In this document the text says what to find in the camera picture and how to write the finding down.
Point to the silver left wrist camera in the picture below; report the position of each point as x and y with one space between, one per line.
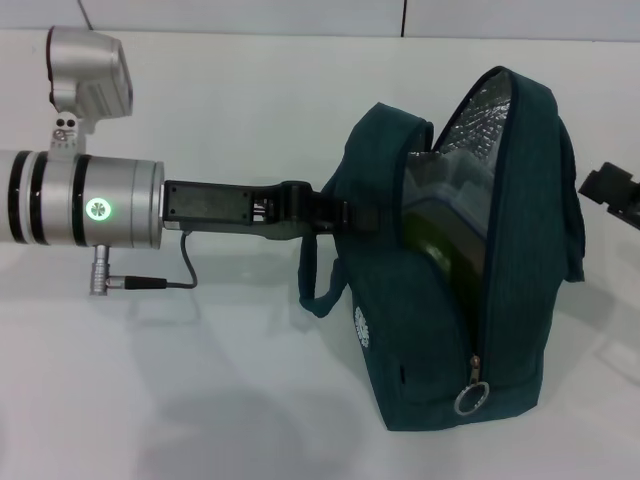
90 85

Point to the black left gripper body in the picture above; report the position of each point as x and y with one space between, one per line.
215 205

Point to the clear container with blue-rimmed lid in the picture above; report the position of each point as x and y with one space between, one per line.
470 230

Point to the dark teal insulated lunch bag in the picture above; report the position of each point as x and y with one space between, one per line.
520 300

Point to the green cucumber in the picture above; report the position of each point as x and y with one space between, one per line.
430 235

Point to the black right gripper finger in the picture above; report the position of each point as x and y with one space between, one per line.
615 187

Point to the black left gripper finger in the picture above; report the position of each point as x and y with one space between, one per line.
360 215

